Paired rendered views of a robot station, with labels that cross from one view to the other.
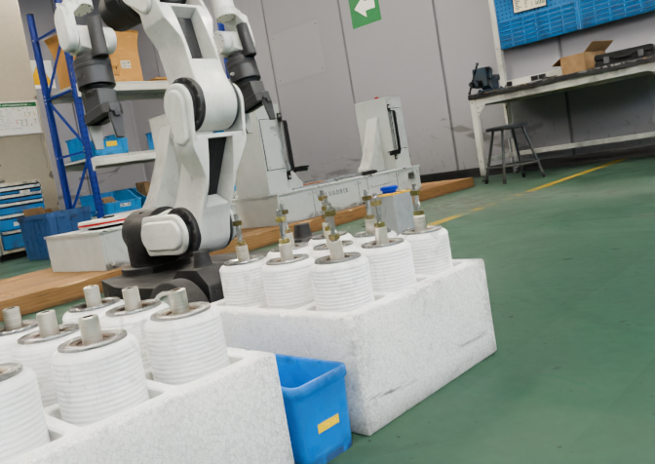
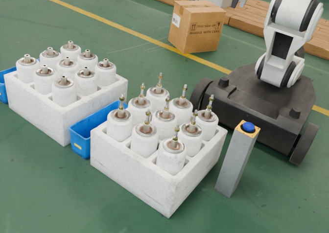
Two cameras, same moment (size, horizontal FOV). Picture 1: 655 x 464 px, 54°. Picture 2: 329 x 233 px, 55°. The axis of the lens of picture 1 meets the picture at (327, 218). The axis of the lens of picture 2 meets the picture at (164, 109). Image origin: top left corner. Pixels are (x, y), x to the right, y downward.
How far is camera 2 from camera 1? 1.44 m
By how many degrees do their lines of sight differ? 76
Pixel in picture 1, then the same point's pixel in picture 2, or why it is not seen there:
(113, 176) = not seen: outside the picture
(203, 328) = (54, 90)
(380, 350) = (100, 150)
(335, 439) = (79, 151)
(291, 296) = not seen: hidden behind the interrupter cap
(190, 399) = (40, 101)
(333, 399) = (80, 143)
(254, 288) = not seen: hidden behind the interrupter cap
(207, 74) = not seen: outside the picture
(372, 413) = (92, 161)
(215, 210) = (273, 67)
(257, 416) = (55, 121)
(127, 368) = (37, 82)
